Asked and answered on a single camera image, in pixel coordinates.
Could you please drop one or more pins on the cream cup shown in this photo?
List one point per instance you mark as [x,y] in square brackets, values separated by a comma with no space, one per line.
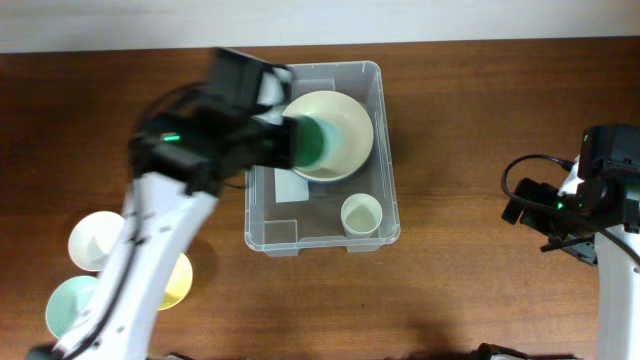
[361,215]

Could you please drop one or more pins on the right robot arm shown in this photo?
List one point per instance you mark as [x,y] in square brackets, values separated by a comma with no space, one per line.
[594,217]

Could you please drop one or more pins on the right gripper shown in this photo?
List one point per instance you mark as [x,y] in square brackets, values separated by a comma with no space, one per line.
[582,248]

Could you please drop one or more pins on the white small bowl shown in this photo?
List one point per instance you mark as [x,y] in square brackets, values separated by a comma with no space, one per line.
[92,239]

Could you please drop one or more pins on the dark blue bowl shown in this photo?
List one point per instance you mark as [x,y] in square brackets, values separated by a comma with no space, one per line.
[327,180]

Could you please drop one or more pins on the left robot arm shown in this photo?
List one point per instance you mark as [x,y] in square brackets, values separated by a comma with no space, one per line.
[182,153]

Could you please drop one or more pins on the clear plastic storage bin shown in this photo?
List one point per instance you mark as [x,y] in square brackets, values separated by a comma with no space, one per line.
[283,229]

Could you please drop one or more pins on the mint green cup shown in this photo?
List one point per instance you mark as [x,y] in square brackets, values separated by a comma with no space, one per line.
[317,141]

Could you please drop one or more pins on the mint green small bowl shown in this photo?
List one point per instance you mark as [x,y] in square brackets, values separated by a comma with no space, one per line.
[67,301]

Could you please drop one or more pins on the yellow small bowl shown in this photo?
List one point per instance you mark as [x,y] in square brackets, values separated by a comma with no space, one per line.
[179,284]

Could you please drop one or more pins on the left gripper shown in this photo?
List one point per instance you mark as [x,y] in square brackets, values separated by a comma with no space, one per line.
[281,153]

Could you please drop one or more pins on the cream bowl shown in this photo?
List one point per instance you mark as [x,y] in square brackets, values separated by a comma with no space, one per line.
[350,117]

